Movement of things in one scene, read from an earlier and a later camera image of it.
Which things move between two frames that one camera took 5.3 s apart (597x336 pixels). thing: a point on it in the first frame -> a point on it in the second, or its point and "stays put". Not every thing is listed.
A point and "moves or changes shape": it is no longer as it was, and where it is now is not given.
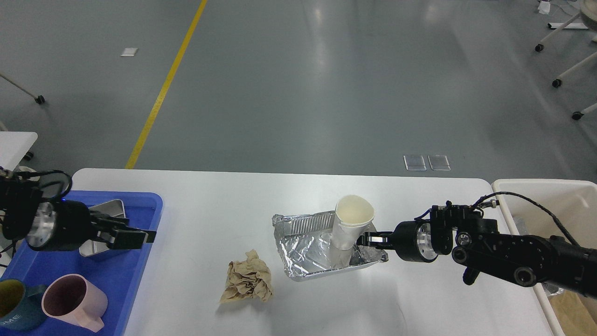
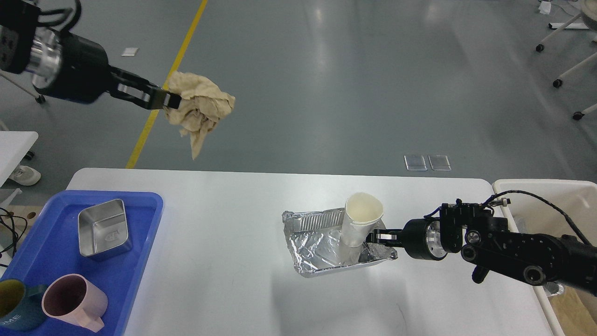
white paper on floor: [129, 52] stays put
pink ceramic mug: [73, 298] stays put
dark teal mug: [21, 309] stays put
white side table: [14, 146] stays put
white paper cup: [354, 214] moves or changes shape
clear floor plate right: [439, 163] stays put
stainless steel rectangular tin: [90, 247] stays put
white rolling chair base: [588, 12] stays put
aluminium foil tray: [305, 242] moves or changes shape
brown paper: [247, 278] -> [202, 107]
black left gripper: [67, 225] -> [67, 66]
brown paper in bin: [576, 313] stays put
